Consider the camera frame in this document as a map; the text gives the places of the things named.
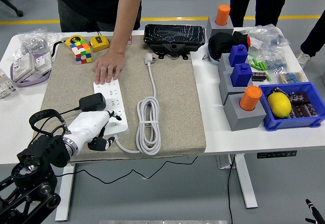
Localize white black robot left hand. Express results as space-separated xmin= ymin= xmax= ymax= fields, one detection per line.
xmin=66 ymin=109 xmax=122 ymax=151

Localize person's left hand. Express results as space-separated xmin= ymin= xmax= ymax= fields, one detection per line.
xmin=92 ymin=50 xmax=125 ymax=85

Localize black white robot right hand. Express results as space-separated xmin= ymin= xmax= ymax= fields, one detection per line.
xmin=304 ymin=198 xmax=324 ymax=224

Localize black power adapter plug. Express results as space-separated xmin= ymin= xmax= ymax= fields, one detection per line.
xmin=78 ymin=92 xmax=107 ymax=112

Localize white power strip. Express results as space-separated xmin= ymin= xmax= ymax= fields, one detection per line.
xmin=93 ymin=79 xmax=130 ymax=137

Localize square yellow tape measure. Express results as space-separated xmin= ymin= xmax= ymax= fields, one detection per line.
xmin=86 ymin=29 xmax=111 ymax=53

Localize round yellow tape measure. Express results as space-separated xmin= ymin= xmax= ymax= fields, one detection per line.
xmin=51 ymin=34 xmax=85 ymax=58

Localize empty clear plastic bag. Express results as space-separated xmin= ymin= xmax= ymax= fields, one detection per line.
xmin=47 ymin=31 xmax=64 ymax=48

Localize white socket box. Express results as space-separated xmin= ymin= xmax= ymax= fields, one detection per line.
xmin=34 ymin=52 xmax=53 ymax=73
xmin=12 ymin=53 xmax=36 ymax=82

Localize black desk control panel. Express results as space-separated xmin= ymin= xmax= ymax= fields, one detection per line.
xmin=256 ymin=150 xmax=298 ymax=159

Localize grey-brown mat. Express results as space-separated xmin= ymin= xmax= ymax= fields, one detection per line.
xmin=32 ymin=35 xmax=207 ymax=163

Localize white table leg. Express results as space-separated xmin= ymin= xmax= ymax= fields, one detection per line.
xmin=54 ymin=163 xmax=76 ymax=222
xmin=233 ymin=154 xmax=258 ymax=209

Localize purple tray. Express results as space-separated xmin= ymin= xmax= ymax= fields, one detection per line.
xmin=10 ymin=53 xmax=53 ymax=87

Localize black plastic-wrapped device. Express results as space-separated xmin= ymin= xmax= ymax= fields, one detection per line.
xmin=143 ymin=23 xmax=206 ymax=60

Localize clear bag metal screws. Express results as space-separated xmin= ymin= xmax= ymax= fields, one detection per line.
xmin=17 ymin=27 xmax=50 ymax=54

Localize white circuit breaker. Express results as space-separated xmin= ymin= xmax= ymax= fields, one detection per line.
xmin=0 ymin=68 xmax=17 ymax=100

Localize blue plastic bin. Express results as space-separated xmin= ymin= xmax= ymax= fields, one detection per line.
xmin=258 ymin=81 xmax=325 ymax=132

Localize dark brown capacitor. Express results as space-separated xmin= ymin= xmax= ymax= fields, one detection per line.
xmin=288 ymin=90 xmax=311 ymax=105
xmin=251 ymin=72 xmax=267 ymax=82
xmin=289 ymin=104 xmax=307 ymax=119
xmin=304 ymin=103 xmax=320 ymax=118

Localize white bowl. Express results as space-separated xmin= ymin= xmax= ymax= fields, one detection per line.
xmin=207 ymin=50 xmax=221 ymax=66

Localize grey under-desk box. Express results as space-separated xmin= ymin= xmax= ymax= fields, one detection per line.
xmin=216 ymin=154 xmax=237 ymax=170

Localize black cloth bundle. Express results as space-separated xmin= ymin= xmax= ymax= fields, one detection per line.
xmin=208 ymin=30 xmax=251 ymax=61

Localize yellow lemon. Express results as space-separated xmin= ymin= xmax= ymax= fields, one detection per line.
xmin=267 ymin=92 xmax=292 ymax=119

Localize orange cylinder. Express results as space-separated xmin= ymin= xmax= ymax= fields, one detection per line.
xmin=215 ymin=4 xmax=231 ymax=27
xmin=239 ymin=85 xmax=263 ymax=112

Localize black metal clip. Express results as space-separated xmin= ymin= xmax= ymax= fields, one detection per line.
xmin=270 ymin=86 xmax=289 ymax=98

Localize blue block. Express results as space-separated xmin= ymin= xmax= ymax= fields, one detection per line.
xmin=230 ymin=62 xmax=253 ymax=87
xmin=228 ymin=44 xmax=248 ymax=68

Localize clear bag taped resistors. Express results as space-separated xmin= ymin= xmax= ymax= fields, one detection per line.
xmin=276 ymin=71 xmax=309 ymax=84

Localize clear bag blue components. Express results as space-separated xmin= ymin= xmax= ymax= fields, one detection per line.
xmin=263 ymin=48 xmax=290 ymax=74
xmin=243 ymin=24 xmax=290 ymax=52

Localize black adapter cord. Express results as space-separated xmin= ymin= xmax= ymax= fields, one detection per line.
xmin=30 ymin=107 xmax=199 ymax=184

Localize white power strip cable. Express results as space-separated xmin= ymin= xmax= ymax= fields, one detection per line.
xmin=113 ymin=52 xmax=163 ymax=156

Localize black hanging cable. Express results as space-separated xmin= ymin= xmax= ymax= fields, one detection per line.
xmin=227 ymin=154 xmax=237 ymax=224

